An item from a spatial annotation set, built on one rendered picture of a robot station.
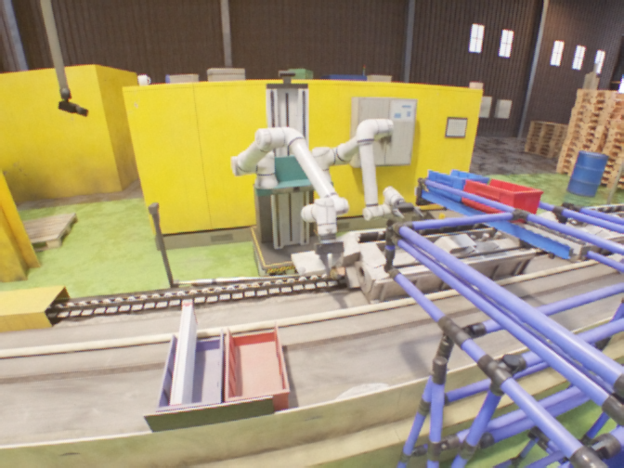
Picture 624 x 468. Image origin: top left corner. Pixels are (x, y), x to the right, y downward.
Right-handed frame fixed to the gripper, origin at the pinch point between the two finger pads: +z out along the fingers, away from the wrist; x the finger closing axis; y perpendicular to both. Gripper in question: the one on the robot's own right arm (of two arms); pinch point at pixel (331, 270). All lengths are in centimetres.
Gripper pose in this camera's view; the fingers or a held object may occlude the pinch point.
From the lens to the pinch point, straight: 137.9
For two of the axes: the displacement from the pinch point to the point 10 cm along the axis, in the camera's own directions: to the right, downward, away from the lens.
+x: 9.7, -1.0, 2.0
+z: 1.0, 10.0, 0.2
